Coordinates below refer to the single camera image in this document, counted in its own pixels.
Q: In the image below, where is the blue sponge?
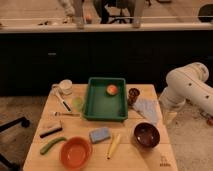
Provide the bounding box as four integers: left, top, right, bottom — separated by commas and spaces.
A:
89, 127, 110, 143

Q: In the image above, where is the green plastic tray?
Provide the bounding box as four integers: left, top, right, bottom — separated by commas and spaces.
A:
83, 77, 128, 122

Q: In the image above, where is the black office chair base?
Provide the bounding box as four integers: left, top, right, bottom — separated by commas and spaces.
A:
0, 116, 31, 171

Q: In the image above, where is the dark brown bowl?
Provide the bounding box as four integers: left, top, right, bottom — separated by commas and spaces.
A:
134, 122, 160, 148

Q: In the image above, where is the black and wood eraser block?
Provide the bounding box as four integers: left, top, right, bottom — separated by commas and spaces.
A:
39, 121, 62, 138

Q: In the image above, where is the white black-tipped marker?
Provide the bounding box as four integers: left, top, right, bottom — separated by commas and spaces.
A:
52, 89, 71, 112

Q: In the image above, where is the white mug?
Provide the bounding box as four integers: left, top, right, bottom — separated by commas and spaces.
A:
52, 79, 72, 95

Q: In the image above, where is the light blue cloth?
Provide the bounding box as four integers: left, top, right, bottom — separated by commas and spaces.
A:
133, 99, 158, 125

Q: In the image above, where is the silver fork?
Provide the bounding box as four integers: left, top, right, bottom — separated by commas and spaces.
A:
52, 112, 80, 117

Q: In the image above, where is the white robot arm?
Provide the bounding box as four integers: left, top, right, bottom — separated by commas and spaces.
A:
159, 62, 213, 116

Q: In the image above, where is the red-orange bowl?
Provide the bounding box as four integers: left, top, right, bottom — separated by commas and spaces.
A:
59, 137, 93, 171

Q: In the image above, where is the orange peach fruit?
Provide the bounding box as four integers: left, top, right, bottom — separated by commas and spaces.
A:
106, 84, 118, 95

